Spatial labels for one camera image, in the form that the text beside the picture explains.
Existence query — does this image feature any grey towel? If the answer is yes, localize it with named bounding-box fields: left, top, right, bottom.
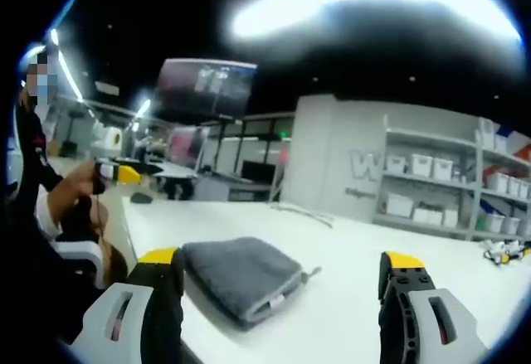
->
left=180, top=236, right=321, bottom=332

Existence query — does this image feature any person's left hand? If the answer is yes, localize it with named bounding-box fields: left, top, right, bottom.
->
left=56, top=161, right=105, bottom=206

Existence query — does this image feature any white round appliance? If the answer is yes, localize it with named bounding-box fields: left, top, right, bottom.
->
left=104, top=126, right=124, bottom=150

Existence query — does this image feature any white background desk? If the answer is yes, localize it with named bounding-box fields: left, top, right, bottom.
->
left=114, top=157, right=201, bottom=201

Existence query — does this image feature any black floor stand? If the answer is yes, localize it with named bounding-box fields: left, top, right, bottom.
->
left=60, top=104, right=82, bottom=158

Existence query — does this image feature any person in dark clothing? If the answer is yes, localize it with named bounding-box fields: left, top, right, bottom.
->
left=6, top=98, right=140, bottom=347

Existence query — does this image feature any small white and yellow gadget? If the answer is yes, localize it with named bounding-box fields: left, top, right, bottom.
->
left=480, top=238, right=531, bottom=266

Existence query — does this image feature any large hanging display screen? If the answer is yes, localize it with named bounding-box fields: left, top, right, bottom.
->
left=154, top=57, right=259, bottom=121

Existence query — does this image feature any black-framed glass partition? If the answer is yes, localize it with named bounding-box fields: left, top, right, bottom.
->
left=202, top=111, right=296, bottom=175

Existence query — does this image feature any small black desk monitor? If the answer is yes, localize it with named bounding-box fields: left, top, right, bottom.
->
left=240, top=159, right=278, bottom=183

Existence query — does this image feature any grey metal shelf unit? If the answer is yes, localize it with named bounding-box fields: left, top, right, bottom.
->
left=372, top=114, right=531, bottom=243

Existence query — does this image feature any group of white storage bins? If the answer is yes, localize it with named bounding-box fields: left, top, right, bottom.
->
left=384, top=118, right=531, bottom=236

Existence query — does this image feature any long ceiling light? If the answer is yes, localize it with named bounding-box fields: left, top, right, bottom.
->
left=227, top=0, right=522, bottom=52

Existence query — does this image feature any thin grey cable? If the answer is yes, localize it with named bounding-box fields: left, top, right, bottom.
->
left=268, top=201, right=335, bottom=229

